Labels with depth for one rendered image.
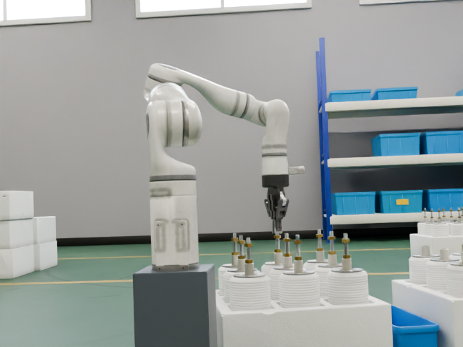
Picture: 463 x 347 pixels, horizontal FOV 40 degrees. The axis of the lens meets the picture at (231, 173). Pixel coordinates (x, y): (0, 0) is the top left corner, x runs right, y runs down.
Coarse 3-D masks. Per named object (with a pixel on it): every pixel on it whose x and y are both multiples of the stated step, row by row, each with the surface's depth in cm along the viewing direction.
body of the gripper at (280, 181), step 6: (282, 174) 171; (264, 180) 172; (270, 180) 171; (276, 180) 171; (282, 180) 171; (288, 180) 173; (264, 186) 172; (270, 186) 171; (276, 186) 171; (282, 186) 171; (288, 186) 173; (270, 192) 175; (276, 192) 171; (282, 192) 171; (276, 198) 171; (276, 204) 172
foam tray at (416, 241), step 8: (416, 240) 385; (424, 240) 370; (432, 240) 358; (440, 240) 358; (448, 240) 359; (456, 240) 359; (416, 248) 385; (432, 248) 358; (440, 248) 358; (448, 248) 358; (456, 248) 359
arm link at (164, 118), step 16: (160, 112) 121; (176, 112) 121; (160, 128) 121; (176, 128) 121; (160, 144) 120; (176, 144) 124; (160, 160) 120; (176, 160) 123; (160, 176) 121; (176, 176) 121; (192, 176) 123
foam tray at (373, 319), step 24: (216, 312) 150; (240, 312) 141; (264, 312) 142; (288, 312) 141; (312, 312) 142; (336, 312) 143; (360, 312) 144; (384, 312) 144; (240, 336) 140; (264, 336) 140; (288, 336) 141; (312, 336) 142; (336, 336) 143; (360, 336) 143; (384, 336) 144
